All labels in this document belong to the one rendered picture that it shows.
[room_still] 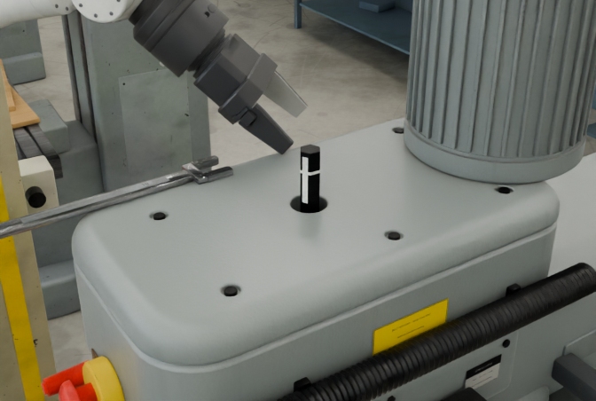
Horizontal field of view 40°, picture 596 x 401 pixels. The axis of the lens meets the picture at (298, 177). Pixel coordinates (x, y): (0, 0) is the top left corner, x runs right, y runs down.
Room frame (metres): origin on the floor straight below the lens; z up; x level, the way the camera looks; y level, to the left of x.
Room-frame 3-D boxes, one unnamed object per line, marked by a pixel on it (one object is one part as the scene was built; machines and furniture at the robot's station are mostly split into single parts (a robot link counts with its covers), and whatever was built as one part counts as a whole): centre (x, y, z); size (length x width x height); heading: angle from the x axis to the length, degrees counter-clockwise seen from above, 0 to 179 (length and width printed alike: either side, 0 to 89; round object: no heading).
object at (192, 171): (0.71, 0.18, 1.89); 0.24 x 0.04 x 0.01; 124
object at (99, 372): (0.58, 0.18, 1.76); 0.06 x 0.02 x 0.06; 33
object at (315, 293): (0.71, -0.02, 1.81); 0.47 x 0.26 x 0.16; 123
